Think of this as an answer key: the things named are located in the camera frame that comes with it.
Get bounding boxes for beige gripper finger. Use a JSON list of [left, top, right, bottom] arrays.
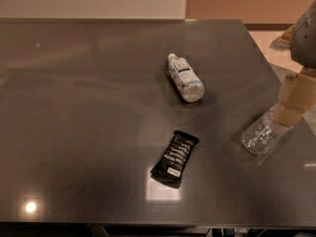
[[273, 67, 316, 127]]

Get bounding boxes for blue label plastic bottle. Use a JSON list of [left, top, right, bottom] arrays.
[[167, 53, 204, 103]]

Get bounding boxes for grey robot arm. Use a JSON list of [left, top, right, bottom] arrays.
[[273, 1, 316, 127]]

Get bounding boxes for clear water bottle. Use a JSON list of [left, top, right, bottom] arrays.
[[241, 109, 291, 155]]

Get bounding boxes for black snack packet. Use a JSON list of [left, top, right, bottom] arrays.
[[151, 130, 199, 183]]

